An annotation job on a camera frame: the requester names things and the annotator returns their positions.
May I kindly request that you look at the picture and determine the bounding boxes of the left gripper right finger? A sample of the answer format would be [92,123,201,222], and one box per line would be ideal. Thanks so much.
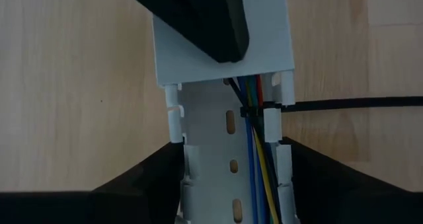
[280,136,423,224]

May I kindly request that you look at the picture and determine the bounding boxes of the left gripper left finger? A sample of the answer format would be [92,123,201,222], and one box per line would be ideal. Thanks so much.
[0,141,185,224]

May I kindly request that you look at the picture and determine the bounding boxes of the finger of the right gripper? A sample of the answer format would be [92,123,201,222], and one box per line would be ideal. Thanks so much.
[122,0,250,63]

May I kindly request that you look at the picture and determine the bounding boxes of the white raceway lid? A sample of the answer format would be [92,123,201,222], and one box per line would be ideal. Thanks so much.
[151,0,295,87]

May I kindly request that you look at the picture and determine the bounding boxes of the bundle of coloured cables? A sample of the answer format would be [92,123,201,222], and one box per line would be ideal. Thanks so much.
[227,77,284,224]

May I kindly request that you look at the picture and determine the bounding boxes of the green cable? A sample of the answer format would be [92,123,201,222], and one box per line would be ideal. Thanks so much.
[248,75,259,108]

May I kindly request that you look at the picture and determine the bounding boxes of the yellow cable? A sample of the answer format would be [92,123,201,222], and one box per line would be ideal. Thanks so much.
[246,85,280,224]

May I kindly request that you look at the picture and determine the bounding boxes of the red cable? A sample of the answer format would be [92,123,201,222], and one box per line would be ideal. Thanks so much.
[255,73,265,108]

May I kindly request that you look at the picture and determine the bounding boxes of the white slotted cable raceway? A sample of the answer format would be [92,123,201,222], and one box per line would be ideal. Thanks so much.
[164,70,297,224]

